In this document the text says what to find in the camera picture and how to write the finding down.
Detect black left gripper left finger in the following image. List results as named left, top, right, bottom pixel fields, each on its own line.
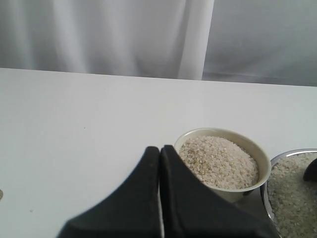
left=58, top=146, right=161, bottom=238

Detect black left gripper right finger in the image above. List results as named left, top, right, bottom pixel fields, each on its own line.
left=160, top=145, right=276, bottom=238

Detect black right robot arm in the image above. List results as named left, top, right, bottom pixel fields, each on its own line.
left=303, top=159, right=317, bottom=182

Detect white rice grains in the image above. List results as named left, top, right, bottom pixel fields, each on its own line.
left=179, top=136, right=259, bottom=189

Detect white ceramic bowl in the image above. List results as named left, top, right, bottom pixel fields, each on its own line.
left=174, top=127, right=271, bottom=203

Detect rice in steel tray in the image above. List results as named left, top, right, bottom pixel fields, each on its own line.
left=267, top=153, right=317, bottom=238

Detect round steel tray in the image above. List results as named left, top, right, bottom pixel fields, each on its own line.
left=260, top=148, right=317, bottom=238

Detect white backdrop curtain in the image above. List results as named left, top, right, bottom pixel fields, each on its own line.
left=0, top=0, right=317, bottom=86

